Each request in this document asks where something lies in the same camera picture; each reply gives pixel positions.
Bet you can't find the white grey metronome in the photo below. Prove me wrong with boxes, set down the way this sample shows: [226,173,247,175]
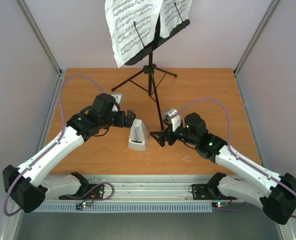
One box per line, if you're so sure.
[128,119,148,152]

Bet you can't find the black tripod music stand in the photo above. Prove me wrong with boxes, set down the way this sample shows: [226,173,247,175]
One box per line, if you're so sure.
[111,2,191,131]

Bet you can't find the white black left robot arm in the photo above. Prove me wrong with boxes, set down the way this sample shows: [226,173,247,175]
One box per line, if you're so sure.
[2,93,136,217]

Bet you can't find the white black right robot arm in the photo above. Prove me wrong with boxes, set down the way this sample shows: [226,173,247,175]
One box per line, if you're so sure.
[150,113,296,225]

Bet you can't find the left white sheet music page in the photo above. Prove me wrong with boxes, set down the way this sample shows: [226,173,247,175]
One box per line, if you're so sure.
[105,0,162,68]

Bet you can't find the white sheet music page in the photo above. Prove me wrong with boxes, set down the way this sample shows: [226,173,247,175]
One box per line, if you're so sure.
[105,0,162,68]
[160,0,192,38]

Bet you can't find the right white sheet music page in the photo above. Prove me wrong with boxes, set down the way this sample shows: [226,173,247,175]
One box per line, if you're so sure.
[160,0,192,38]

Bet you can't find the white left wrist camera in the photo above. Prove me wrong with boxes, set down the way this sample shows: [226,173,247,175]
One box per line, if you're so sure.
[111,92,124,112]

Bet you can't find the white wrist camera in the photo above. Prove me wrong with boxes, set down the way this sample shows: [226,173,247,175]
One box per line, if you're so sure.
[111,92,124,112]
[165,108,182,132]

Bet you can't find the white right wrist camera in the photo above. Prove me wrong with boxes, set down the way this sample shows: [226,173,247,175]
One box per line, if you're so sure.
[165,108,182,132]

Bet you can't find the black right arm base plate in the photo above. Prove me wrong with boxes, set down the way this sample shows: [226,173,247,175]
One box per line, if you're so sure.
[188,184,237,201]

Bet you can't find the aluminium front frame rails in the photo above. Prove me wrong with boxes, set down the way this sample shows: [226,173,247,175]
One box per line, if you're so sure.
[12,174,286,204]

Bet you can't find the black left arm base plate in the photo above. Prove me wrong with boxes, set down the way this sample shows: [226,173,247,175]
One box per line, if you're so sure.
[58,183,104,200]

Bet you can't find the grey slotted cable duct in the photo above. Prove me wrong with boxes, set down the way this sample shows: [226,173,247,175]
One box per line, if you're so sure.
[35,202,213,214]

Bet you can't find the left aluminium corner post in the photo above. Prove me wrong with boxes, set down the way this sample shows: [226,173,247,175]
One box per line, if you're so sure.
[16,0,62,76]

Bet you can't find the aluminium corner post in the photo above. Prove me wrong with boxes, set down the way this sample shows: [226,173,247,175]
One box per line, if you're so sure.
[233,0,281,78]
[16,0,62,76]

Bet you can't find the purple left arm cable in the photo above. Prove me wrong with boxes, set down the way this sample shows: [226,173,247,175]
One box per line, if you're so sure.
[3,74,106,216]

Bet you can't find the right aluminium corner post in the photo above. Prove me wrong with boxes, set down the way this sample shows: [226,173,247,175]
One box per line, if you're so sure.
[233,0,281,78]

